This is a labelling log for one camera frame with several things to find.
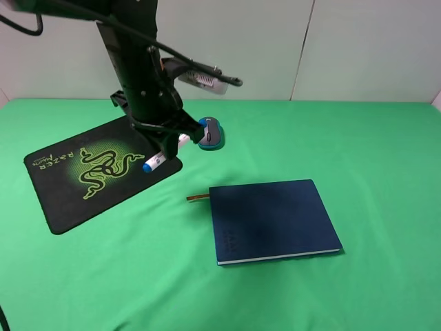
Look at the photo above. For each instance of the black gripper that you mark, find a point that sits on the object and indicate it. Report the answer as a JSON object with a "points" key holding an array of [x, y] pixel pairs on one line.
{"points": [[149, 99]]}

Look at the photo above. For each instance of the blue and white marker pen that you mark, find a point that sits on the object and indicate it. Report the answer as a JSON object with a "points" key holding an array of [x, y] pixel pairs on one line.
{"points": [[159, 158]]}

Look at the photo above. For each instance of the grey and teal computer mouse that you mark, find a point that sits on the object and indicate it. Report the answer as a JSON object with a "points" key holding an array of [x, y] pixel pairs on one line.
{"points": [[213, 134]]}

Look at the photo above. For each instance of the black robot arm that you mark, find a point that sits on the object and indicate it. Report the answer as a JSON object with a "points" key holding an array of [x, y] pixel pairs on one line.
{"points": [[120, 23]]}

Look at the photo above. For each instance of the black Razer mouse pad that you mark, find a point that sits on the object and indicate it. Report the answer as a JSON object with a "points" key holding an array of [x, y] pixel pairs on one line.
{"points": [[81, 177]]}

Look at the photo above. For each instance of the dark blue notebook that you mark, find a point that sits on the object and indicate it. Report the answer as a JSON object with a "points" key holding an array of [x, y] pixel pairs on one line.
{"points": [[267, 221]]}

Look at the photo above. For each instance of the brown ribbon bookmark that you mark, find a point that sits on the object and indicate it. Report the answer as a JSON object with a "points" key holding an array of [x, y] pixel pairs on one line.
{"points": [[197, 197]]}

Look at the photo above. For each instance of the green tablecloth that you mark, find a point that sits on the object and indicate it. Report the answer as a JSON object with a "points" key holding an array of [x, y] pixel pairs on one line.
{"points": [[149, 263]]}

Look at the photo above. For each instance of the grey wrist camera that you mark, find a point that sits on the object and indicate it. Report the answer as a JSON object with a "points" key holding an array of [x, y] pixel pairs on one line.
{"points": [[203, 80]]}

